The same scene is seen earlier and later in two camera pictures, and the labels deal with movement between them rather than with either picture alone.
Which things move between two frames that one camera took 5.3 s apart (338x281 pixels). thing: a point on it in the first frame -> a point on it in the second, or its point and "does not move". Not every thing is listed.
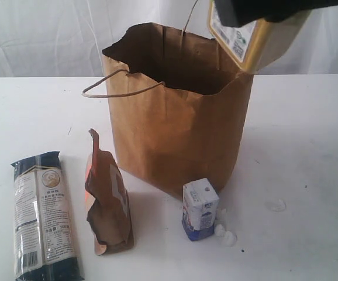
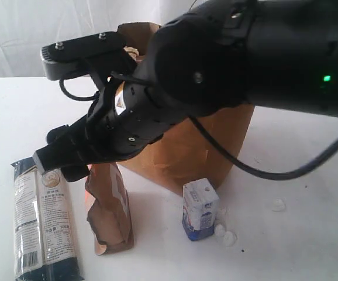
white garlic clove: x=230 y=239 does not move
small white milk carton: x=200 y=201 does not move
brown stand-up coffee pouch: x=109 y=219 does not move
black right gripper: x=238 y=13 -> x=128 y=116
